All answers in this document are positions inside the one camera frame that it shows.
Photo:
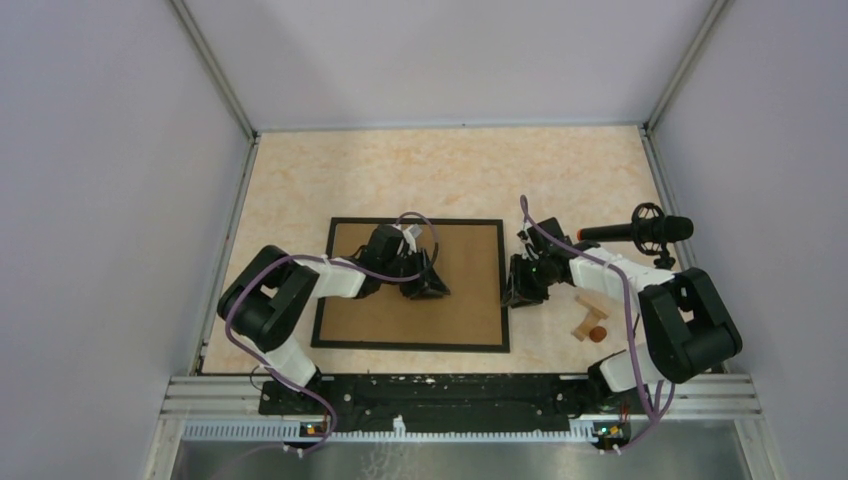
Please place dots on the brown frame backing board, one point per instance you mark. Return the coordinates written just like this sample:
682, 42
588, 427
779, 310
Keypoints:
464, 311

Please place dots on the black microphone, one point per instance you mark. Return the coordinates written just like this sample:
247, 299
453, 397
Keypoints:
650, 230

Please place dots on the wooden frame stand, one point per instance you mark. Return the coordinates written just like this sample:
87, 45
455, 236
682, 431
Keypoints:
597, 310

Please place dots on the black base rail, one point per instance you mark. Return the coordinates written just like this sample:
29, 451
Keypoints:
449, 403

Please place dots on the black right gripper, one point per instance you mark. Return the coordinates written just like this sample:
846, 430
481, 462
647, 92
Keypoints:
518, 292

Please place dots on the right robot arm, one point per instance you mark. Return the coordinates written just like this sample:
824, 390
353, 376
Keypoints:
687, 326

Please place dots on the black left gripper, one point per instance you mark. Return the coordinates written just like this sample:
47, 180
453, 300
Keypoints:
427, 286

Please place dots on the black picture frame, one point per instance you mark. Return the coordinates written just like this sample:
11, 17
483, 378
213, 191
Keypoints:
411, 346

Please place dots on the aluminium enclosure frame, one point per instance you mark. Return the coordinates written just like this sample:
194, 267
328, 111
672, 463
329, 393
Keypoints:
229, 403

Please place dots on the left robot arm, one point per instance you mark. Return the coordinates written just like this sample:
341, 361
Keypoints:
263, 305

